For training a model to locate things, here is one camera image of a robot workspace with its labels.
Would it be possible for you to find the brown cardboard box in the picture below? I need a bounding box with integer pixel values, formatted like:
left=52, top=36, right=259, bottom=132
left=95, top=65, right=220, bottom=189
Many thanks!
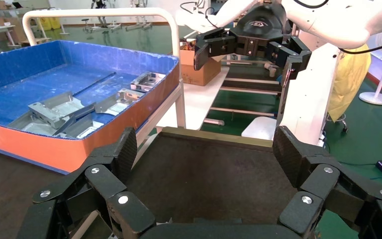
left=180, top=41, right=223, bottom=87

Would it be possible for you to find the blue box with orange side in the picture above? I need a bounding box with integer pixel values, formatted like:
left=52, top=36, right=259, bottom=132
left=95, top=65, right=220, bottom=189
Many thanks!
left=0, top=39, right=181, bottom=175

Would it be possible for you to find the person in yellow coat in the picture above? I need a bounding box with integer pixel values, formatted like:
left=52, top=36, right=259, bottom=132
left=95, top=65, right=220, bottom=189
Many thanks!
left=327, top=44, right=372, bottom=123

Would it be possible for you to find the white tube railing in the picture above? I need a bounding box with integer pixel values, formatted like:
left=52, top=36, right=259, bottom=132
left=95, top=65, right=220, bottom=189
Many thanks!
left=22, top=7, right=188, bottom=129

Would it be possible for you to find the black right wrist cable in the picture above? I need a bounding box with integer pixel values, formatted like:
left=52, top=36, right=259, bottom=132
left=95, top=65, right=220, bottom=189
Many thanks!
left=338, top=39, right=382, bottom=56

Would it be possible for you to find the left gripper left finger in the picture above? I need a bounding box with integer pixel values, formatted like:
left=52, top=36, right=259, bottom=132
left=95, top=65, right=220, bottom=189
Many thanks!
left=32, top=126, right=156, bottom=239

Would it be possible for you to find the metal chair base with casters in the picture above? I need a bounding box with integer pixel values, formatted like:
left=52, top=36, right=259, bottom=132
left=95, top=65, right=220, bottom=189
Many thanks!
left=325, top=112, right=350, bottom=134

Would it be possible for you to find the white pedestal fan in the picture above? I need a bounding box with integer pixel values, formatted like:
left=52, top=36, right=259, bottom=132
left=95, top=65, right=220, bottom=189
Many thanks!
left=358, top=28, right=382, bottom=106

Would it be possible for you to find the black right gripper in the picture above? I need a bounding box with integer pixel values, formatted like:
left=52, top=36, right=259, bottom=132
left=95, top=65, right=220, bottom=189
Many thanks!
left=193, top=3, right=312, bottom=89

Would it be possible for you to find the black rubber table mat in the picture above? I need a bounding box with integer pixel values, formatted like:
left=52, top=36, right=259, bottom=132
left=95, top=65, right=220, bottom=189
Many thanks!
left=0, top=151, right=90, bottom=239

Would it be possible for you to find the white robot torso column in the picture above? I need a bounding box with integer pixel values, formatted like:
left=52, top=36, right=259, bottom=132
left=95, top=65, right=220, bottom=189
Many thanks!
left=278, top=43, right=342, bottom=147

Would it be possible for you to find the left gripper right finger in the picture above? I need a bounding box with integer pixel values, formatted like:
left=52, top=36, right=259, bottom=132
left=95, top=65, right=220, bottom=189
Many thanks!
left=273, top=125, right=382, bottom=237

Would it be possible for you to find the black tray with brass rim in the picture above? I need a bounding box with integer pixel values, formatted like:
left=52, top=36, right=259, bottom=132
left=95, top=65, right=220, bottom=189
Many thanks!
left=125, top=126, right=299, bottom=228

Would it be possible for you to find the white rounded platform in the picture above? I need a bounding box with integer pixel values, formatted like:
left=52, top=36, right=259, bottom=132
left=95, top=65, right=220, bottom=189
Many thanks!
left=241, top=116, right=278, bottom=141

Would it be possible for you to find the stamped sheet metal part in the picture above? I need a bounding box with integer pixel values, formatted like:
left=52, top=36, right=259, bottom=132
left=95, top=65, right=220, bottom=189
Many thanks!
left=28, top=91, right=86, bottom=129
left=53, top=103, right=105, bottom=139
left=95, top=88, right=146, bottom=116
left=7, top=110, right=63, bottom=136
left=131, top=71, right=166, bottom=93

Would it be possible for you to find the white side table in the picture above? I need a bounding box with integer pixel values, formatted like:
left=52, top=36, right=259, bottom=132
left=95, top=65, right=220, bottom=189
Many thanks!
left=156, top=66, right=230, bottom=131

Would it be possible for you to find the white metal rack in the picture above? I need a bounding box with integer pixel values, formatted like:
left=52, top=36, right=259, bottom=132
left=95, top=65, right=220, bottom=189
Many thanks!
left=183, top=54, right=290, bottom=126

